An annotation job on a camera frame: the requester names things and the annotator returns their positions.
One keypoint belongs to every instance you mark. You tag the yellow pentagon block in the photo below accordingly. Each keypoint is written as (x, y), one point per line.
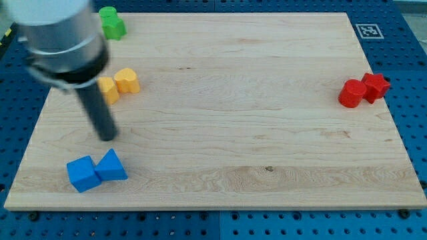
(108, 89)

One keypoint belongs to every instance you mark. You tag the blue cube block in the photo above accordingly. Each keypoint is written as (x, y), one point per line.
(82, 174)

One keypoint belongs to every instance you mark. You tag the red cylinder block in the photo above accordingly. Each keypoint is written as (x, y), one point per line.
(352, 93)

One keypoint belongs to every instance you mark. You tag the green cylinder block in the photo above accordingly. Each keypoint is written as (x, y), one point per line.
(107, 12)

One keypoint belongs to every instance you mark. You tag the red star block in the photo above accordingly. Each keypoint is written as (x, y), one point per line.
(376, 86)

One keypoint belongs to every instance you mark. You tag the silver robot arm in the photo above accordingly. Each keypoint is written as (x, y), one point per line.
(66, 47)

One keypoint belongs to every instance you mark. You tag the wooden board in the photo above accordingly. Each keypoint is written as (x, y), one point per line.
(237, 111)

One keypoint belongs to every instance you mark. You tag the yellow heart block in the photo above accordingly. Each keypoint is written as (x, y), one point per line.
(127, 81)

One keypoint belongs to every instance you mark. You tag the white fiducial marker tag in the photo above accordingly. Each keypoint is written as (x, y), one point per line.
(369, 31)

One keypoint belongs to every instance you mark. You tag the black bolt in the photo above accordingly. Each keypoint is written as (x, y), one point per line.
(33, 216)
(404, 213)

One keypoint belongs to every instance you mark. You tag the black bolt front right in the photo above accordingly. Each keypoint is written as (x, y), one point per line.
(404, 213)

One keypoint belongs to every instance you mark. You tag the green star block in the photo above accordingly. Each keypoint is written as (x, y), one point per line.
(113, 28)

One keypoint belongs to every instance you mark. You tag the black bolt front left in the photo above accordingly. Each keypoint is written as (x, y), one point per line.
(33, 216)

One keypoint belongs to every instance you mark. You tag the blue triangular block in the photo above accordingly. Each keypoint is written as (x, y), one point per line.
(110, 167)

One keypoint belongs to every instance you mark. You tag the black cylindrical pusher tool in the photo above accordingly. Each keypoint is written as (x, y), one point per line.
(97, 110)

